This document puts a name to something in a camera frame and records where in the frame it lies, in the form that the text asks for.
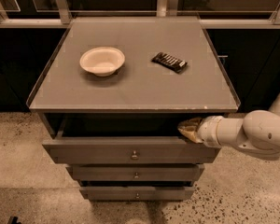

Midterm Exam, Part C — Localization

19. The grey middle drawer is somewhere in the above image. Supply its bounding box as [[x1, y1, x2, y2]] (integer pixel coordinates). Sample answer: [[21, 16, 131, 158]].
[[67, 164, 204, 181]]

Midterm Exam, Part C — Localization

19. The metal window railing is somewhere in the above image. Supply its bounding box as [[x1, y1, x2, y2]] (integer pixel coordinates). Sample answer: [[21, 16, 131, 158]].
[[0, 0, 280, 29]]

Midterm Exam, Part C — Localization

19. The grey bottom drawer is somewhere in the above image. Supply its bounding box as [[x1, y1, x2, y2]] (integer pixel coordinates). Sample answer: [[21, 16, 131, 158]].
[[80, 186, 195, 201]]

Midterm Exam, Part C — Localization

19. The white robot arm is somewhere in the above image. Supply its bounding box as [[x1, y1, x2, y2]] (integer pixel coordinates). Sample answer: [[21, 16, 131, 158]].
[[177, 110, 280, 161]]

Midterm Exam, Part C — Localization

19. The grey drawer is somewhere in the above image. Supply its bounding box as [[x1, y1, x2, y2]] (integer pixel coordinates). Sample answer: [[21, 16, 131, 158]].
[[67, 164, 204, 181], [43, 114, 219, 165], [80, 186, 195, 201]]

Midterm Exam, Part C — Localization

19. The grey top drawer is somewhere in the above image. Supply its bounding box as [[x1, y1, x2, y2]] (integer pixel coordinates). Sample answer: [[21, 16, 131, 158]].
[[43, 114, 219, 165]]

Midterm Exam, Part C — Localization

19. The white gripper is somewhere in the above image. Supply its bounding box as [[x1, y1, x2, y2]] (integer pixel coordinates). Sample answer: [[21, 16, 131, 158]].
[[177, 116, 223, 148]]

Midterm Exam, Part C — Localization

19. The black snack bar wrapper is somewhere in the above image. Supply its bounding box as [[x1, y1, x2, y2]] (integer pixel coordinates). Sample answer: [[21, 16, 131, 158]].
[[151, 52, 188, 74]]

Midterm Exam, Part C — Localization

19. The white paper bowl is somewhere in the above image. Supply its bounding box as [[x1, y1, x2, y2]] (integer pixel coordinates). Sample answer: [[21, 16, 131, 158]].
[[79, 47, 125, 77]]

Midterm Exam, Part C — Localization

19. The grey drawer cabinet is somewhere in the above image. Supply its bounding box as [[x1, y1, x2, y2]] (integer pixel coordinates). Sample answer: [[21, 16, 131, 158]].
[[28, 19, 240, 188]]

